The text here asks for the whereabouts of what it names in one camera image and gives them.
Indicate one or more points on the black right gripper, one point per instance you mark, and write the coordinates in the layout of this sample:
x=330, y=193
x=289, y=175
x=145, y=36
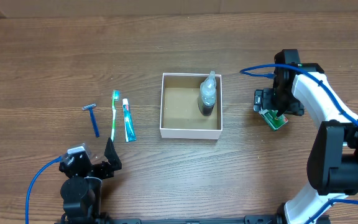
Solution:
x=294, y=107

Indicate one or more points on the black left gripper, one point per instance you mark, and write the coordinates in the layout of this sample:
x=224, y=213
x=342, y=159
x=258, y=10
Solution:
x=113, y=158

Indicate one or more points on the green white soap packet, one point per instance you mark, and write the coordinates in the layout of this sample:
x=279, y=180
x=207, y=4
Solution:
x=275, y=122

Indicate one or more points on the blue disposable razor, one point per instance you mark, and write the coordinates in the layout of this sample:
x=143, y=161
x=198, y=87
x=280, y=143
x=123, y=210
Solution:
x=90, y=108

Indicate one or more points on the clear dark spray bottle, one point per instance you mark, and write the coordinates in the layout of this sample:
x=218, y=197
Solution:
x=207, y=95

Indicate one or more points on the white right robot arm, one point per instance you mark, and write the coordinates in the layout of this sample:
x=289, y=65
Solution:
x=332, y=167

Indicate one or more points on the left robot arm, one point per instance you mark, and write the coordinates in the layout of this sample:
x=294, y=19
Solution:
x=81, y=193

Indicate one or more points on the teal toothpaste tube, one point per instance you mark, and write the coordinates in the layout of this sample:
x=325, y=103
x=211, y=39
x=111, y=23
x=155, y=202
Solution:
x=128, y=124

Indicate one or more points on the green white toothbrush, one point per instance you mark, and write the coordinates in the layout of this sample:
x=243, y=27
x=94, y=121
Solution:
x=115, y=98

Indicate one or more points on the white cardboard box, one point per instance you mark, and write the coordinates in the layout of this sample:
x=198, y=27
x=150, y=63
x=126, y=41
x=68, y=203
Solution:
x=180, y=117

